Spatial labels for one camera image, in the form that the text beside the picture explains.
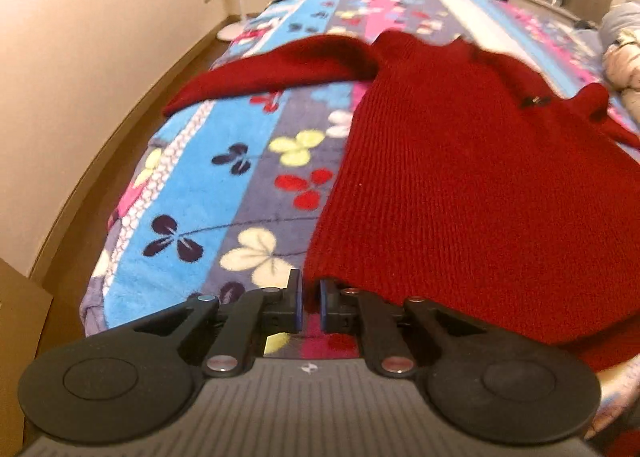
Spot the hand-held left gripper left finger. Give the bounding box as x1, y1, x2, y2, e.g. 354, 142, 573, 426
132, 268, 304, 379

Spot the red knitted sweater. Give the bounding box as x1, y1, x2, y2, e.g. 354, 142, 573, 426
162, 31, 640, 373

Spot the floral printed blanket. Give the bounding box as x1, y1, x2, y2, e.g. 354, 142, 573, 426
80, 0, 640, 443

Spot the cardboard box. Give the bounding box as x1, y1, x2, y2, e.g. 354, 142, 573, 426
0, 257, 54, 457

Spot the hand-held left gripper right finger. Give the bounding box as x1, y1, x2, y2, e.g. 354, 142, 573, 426
319, 278, 493, 378

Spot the grey pillow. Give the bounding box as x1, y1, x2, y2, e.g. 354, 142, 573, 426
599, 4, 640, 54

